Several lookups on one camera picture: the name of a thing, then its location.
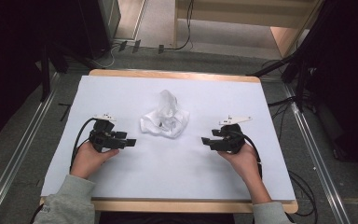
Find black hanging cable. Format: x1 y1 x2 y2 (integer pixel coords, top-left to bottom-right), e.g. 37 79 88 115
162 0 196 51

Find looped black floor cable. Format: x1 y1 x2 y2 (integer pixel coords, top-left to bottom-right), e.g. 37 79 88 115
288 170 319 218

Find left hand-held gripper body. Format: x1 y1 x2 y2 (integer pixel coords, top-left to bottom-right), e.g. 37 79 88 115
88 113 129 153

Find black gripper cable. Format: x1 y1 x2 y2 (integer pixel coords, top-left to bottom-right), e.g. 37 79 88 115
237 131 264 181
69 117 97 173

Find white mesh laundry bag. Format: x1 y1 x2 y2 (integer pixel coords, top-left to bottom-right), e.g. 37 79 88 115
139 89 191 140

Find white table mat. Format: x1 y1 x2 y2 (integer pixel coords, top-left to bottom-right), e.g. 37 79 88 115
40 75 296 202

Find person's right hand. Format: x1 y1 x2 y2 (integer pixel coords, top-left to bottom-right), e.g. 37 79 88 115
217 141 263 185

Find black metal stand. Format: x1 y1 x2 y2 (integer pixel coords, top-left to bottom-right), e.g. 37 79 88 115
246 36 316 114

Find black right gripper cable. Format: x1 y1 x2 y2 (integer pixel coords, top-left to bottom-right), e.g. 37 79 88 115
237 131 264 181

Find black curtain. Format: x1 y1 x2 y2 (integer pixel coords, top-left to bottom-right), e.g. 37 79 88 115
302 0 358 185
0 0 85 149

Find black floor cables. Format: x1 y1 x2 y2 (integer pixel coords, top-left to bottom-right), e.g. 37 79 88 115
266 95 297 142

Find light wooden shelf unit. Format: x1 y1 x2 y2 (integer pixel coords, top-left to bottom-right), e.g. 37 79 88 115
172 0 324 60

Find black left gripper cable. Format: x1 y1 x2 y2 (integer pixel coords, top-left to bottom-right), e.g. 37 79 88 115
69 117 97 173

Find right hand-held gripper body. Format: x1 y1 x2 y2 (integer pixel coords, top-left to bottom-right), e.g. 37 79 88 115
209 115 254 155

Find aluminium floor rail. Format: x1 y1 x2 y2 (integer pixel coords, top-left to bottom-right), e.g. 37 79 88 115
0 72 61 224
282 83 352 224

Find person's left hand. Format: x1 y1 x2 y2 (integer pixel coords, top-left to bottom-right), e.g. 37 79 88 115
69 141 120 180

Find dark cabinet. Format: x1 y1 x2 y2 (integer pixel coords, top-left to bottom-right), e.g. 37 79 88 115
76 0 122 61

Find white floor cable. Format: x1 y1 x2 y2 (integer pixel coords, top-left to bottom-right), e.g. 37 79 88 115
96 43 120 69

